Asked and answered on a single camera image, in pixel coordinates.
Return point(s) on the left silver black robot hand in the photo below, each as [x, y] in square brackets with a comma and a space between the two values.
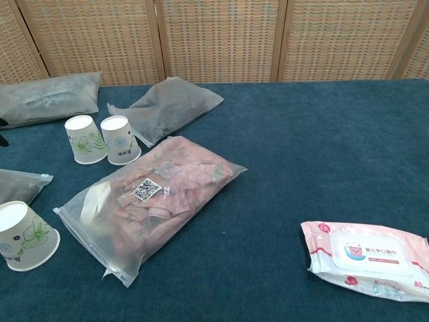
[2, 141]

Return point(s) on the frosted bag with pink clothes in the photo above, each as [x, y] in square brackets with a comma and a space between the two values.
[151, 201]

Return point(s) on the white paper cup floral print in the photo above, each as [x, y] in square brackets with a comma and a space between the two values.
[27, 234]
[119, 141]
[83, 141]

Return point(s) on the woven rattan folding screen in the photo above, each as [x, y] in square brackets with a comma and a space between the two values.
[218, 40]

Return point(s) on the pink wet wipes pack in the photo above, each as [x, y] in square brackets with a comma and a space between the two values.
[362, 258]

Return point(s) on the frosted bag with light-grey clothes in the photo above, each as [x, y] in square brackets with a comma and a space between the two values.
[43, 97]

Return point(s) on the frosted bag with dark clothes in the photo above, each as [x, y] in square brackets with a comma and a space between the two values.
[167, 104]

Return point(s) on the frosted zip bag grey clothes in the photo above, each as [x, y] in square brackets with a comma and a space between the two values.
[16, 188]

